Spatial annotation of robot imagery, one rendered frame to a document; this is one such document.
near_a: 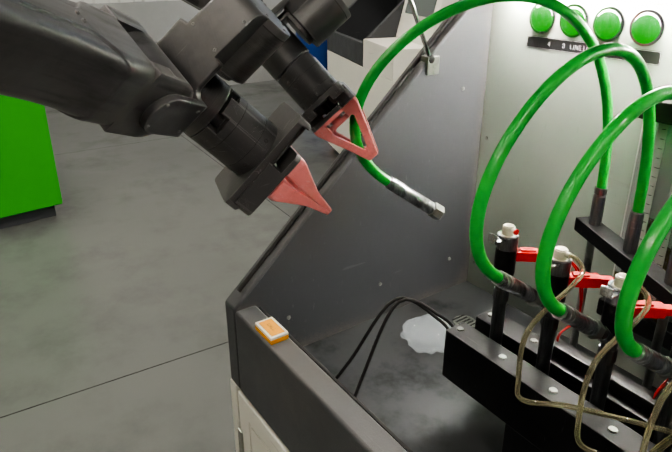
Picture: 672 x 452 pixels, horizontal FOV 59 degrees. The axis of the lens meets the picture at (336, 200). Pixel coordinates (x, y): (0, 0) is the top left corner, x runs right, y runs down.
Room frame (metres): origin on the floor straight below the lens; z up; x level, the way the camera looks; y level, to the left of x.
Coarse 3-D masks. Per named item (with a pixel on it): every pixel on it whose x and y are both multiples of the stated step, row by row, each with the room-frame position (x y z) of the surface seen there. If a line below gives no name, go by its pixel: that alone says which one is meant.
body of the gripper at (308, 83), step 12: (300, 60) 0.75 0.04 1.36; (312, 60) 0.76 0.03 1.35; (288, 72) 0.75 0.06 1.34; (300, 72) 0.74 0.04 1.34; (312, 72) 0.75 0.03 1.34; (324, 72) 0.76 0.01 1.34; (288, 84) 0.75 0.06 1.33; (300, 84) 0.74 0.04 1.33; (312, 84) 0.74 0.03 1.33; (324, 84) 0.74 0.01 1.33; (336, 84) 0.71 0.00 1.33; (300, 96) 0.74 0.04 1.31; (312, 96) 0.74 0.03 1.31; (324, 96) 0.71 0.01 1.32; (336, 96) 0.71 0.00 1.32; (312, 108) 0.71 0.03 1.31; (324, 108) 0.75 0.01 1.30; (312, 120) 0.74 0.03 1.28
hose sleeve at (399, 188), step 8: (392, 176) 0.76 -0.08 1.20; (392, 184) 0.75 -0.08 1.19; (400, 184) 0.75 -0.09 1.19; (400, 192) 0.75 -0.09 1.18; (408, 192) 0.75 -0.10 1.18; (416, 192) 0.76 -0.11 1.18; (408, 200) 0.76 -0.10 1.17; (416, 200) 0.76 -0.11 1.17; (424, 200) 0.76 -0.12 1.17; (424, 208) 0.76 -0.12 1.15; (432, 208) 0.76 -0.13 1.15
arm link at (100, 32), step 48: (0, 0) 0.30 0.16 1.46; (48, 0) 0.34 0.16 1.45; (0, 48) 0.30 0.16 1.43; (48, 48) 0.32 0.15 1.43; (96, 48) 0.35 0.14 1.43; (144, 48) 0.43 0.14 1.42; (48, 96) 0.35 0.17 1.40; (96, 96) 0.37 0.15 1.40; (144, 96) 0.40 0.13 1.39; (192, 96) 0.45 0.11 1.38
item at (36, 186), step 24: (0, 96) 3.21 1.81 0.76; (0, 120) 3.19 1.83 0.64; (24, 120) 3.27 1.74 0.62; (0, 144) 3.18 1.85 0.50; (24, 144) 3.25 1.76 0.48; (48, 144) 3.33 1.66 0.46; (0, 168) 3.16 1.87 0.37; (24, 168) 3.24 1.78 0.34; (48, 168) 3.32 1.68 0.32; (0, 192) 3.14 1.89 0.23; (24, 192) 3.22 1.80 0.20; (48, 192) 3.30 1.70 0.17; (0, 216) 3.13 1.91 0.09; (24, 216) 3.24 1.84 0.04; (48, 216) 3.32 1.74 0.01
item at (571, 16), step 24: (480, 0) 0.77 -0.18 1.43; (504, 0) 0.78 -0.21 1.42; (528, 0) 0.79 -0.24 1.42; (552, 0) 0.79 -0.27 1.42; (432, 24) 0.76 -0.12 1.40; (576, 24) 0.80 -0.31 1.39; (600, 72) 0.81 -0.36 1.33; (360, 96) 0.74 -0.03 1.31; (360, 144) 0.74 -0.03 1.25; (600, 168) 0.82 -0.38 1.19; (600, 192) 0.82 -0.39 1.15
